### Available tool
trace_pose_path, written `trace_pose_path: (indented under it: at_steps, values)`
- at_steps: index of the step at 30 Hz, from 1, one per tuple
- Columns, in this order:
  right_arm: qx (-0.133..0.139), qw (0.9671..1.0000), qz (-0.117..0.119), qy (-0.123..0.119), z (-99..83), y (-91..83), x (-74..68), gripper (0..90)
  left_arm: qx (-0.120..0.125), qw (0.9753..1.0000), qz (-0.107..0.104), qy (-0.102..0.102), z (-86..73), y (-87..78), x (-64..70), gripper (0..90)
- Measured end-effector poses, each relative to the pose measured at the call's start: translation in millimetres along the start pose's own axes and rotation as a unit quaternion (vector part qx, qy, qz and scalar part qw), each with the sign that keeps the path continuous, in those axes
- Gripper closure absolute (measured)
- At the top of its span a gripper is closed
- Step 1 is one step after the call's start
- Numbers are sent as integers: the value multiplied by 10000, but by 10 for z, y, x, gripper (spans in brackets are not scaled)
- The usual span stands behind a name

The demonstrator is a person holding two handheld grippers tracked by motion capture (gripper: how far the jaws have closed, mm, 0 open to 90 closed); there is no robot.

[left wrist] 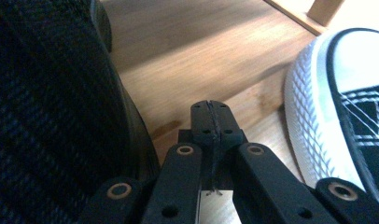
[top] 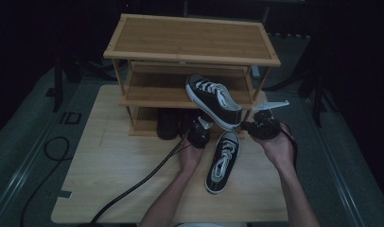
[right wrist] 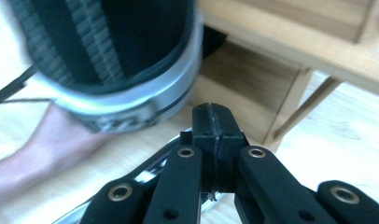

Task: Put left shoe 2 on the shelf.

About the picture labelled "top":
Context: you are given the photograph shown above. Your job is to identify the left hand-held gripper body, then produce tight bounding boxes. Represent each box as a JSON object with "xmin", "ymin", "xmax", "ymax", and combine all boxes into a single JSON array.
[{"xmin": 186, "ymin": 116, "xmax": 213, "ymax": 149}]

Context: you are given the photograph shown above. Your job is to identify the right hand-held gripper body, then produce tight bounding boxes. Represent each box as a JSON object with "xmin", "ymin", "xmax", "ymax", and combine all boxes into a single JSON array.
[{"xmin": 248, "ymin": 99, "xmax": 290, "ymax": 141}]

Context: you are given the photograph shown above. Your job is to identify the black white canvas sneaker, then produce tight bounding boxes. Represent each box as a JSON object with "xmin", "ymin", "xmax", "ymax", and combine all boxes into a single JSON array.
[
  {"xmin": 184, "ymin": 73, "xmax": 244, "ymax": 131},
  {"xmin": 204, "ymin": 131, "xmax": 241, "ymax": 195}
]

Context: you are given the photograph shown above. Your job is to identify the wooden three-tier shoe rack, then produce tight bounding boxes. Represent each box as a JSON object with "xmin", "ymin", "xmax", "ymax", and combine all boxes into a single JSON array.
[{"xmin": 103, "ymin": 12, "xmax": 282, "ymax": 140}]

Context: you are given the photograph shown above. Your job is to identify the person's left hand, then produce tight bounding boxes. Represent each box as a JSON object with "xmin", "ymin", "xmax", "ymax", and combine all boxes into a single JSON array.
[{"xmin": 180, "ymin": 140, "xmax": 207, "ymax": 174}]

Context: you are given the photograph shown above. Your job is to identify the person's right hand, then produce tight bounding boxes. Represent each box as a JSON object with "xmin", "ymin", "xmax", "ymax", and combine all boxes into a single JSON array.
[{"xmin": 251, "ymin": 124, "xmax": 297, "ymax": 173}]

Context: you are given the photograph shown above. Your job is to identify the black metal stand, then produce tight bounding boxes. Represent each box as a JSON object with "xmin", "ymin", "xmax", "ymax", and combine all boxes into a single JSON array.
[
  {"xmin": 264, "ymin": 60, "xmax": 340, "ymax": 127},
  {"xmin": 52, "ymin": 51, "xmax": 87, "ymax": 114}
]

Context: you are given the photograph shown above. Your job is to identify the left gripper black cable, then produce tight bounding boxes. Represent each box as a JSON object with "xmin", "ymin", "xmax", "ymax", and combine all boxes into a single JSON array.
[{"xmin": 76, "ymin": 129, "xmax": 192, "ymax": 227}]

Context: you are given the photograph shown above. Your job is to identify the black floor socket frame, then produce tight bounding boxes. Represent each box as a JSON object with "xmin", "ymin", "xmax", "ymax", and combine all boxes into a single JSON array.
[{"xmin": 60, "ymin": 112, "xmax": 83, "ymax": 125}]

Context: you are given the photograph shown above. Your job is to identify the black floor cable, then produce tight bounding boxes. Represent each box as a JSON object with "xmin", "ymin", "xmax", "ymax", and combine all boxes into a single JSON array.
[{"xmin": 20, "ymin": 135, "xmax": 71, "ymax": 227}]

